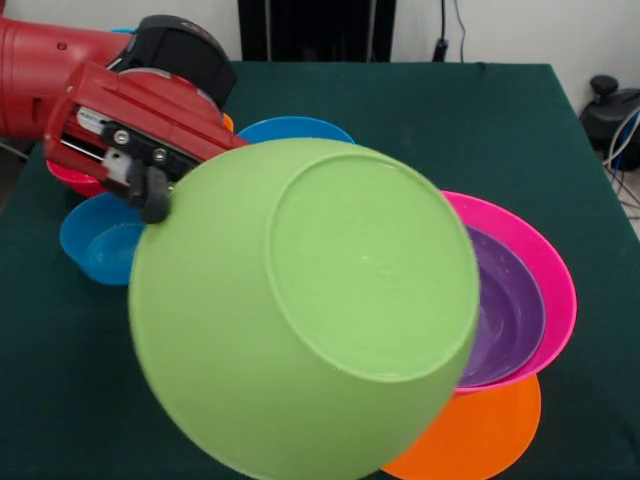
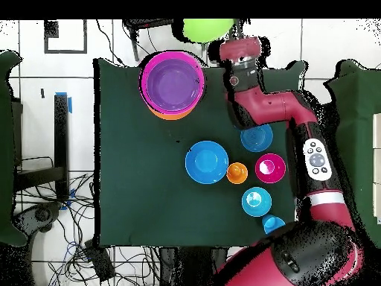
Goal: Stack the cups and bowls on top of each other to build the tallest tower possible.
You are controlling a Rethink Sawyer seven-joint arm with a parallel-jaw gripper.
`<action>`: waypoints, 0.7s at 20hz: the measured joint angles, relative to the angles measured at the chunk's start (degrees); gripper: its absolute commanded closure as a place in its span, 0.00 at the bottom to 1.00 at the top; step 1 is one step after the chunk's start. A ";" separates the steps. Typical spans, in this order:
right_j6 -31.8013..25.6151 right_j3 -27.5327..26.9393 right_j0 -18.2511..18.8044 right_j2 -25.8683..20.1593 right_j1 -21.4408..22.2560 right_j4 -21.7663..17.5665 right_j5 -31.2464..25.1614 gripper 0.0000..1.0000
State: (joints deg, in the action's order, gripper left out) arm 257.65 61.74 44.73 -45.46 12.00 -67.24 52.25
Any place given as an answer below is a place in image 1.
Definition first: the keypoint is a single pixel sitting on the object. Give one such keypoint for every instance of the large orange bowl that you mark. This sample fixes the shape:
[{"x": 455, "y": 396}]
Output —
[{"x": 475, "y": 435}]

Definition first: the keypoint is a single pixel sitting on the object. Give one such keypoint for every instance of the green bowl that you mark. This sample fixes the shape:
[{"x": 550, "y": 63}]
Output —
[{"x": 300, "y": 325}]

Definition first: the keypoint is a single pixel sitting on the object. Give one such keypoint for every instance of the dark green tablecloth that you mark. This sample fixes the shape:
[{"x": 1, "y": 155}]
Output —
[{"x": 500, "y": 125}]

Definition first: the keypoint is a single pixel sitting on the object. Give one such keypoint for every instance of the small crimson bowl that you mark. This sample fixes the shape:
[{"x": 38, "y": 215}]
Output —
[{"x": 75, "y": 182}]

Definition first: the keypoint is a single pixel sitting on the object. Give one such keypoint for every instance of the purple bowl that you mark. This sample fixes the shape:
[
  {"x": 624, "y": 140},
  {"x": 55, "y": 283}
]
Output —
[{"x": 510, "y": 310}]

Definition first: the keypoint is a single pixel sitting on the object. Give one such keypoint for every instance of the large pink bowl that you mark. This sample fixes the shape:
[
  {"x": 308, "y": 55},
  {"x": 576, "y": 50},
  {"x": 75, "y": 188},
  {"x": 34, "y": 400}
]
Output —
[{"x": 540, "y": 260}]

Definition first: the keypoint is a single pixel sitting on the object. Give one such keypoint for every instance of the orange cup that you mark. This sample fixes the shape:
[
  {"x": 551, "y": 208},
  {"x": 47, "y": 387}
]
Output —
[{"x": 228, "y": 124}]

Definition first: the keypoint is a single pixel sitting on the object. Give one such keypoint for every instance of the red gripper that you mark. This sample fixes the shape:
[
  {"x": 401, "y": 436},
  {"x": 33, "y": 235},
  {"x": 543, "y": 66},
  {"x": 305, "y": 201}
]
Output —
[{"x": 150, "y": 110}]

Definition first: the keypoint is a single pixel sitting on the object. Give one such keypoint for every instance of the translucent blue bowl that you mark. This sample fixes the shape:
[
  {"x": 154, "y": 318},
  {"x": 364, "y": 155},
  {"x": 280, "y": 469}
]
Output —
[{"x": 100, "y": 240}]

